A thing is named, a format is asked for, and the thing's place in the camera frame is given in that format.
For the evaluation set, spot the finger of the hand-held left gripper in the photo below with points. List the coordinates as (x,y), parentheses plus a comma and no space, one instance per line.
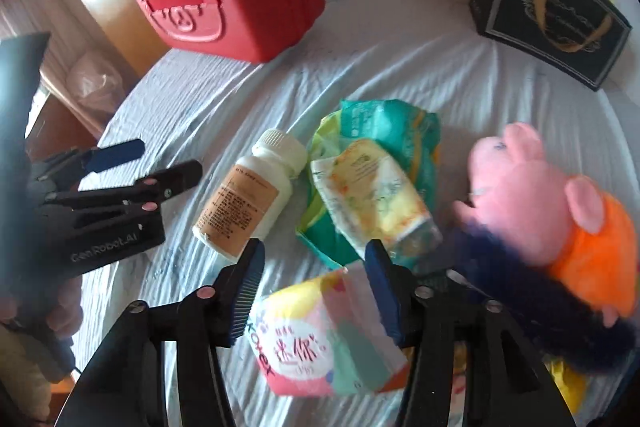
(117,154)
(170,179)

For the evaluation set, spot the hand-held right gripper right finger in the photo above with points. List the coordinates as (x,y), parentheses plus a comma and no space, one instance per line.
(384,297)

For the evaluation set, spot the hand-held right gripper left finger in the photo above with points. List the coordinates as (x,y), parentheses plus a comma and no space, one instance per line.
(247,292)

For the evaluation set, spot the white pill bottle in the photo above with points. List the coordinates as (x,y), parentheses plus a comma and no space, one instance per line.
(240,202)

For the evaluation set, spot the pink yellow tissue pack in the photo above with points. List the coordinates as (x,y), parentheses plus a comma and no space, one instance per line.
(310,342)

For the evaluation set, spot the yellow clear snack packet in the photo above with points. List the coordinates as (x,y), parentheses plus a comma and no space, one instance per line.
(370,192)

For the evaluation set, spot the green tall snack bag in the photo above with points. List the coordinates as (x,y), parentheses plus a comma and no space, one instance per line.
(390,122)

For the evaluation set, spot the person's left hand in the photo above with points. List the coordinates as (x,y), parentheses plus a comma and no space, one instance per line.
(65,309)

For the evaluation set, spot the brown wooden bedside table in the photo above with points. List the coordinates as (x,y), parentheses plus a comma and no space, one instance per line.
(65,107)

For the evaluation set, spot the pink plastic bag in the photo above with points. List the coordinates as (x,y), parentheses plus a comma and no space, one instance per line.
(95,82)

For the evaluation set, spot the pig plush orange dress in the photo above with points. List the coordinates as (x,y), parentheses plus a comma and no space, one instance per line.
(520,207)

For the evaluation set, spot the white bed sheet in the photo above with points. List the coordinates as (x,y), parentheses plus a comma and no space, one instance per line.
(400,72)

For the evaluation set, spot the black gift bag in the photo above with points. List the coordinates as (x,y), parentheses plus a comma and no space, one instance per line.
(550,7)

